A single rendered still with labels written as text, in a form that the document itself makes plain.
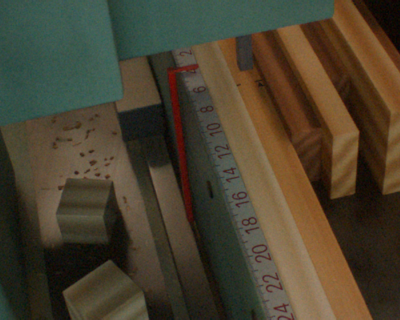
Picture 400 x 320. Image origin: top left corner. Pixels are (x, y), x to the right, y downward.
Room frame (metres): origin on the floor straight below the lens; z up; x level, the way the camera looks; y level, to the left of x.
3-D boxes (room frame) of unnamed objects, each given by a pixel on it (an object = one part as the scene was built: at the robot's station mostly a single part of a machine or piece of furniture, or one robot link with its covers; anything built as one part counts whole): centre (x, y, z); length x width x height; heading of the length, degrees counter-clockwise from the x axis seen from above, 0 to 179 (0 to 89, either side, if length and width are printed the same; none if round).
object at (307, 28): (0.50, -0.08, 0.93); 0.16 x 0.02 x 0.05; 9
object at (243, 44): (0.45, -0.04, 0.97); 0.01 x 0.01 x 0.05; 9
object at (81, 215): (0.46, 0.09, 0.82); 0.04 x 0.04 x 0.03; 79
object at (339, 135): (0.46, -0.07, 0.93); 0.20 x 0.02 x 0.06; 9
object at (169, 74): (0.44, 0.00, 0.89); 0.02 x 0.01 x 0.14; 99
